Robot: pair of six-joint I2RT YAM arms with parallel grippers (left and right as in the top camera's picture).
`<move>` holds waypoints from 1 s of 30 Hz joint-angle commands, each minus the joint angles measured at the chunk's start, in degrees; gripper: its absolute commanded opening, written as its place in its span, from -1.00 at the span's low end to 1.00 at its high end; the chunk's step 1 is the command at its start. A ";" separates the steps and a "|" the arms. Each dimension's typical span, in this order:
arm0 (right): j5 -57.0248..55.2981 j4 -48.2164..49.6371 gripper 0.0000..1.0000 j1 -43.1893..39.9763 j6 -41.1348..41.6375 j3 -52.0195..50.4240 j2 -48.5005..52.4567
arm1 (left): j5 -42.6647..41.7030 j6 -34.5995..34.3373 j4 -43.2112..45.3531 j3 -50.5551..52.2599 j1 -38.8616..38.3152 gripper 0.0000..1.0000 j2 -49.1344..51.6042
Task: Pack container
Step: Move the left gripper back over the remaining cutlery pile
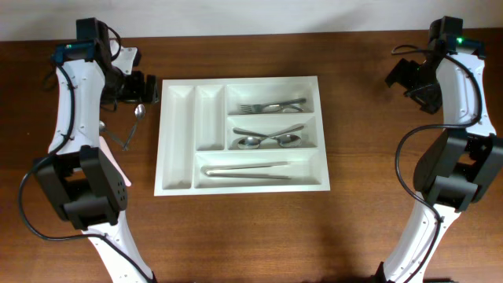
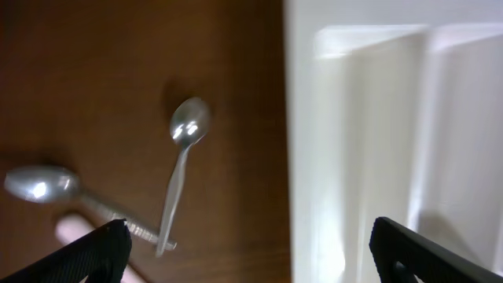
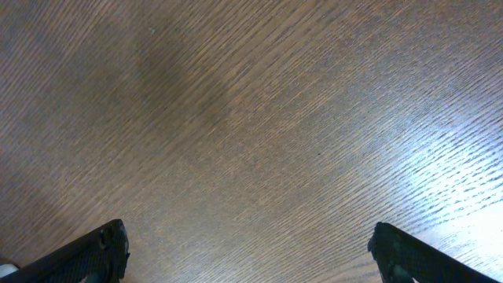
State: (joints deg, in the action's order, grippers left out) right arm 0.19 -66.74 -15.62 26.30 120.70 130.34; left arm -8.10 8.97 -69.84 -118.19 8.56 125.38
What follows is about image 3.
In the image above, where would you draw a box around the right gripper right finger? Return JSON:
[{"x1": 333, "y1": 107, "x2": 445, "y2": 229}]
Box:
[{"x1": 368, "y1": 222, "x2": 497, "y2": 283}]

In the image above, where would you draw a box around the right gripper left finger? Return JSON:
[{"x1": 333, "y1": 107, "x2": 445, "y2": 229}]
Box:
[{"x1": 1, "y1": 219, "x2": 130, "y2": 283}]

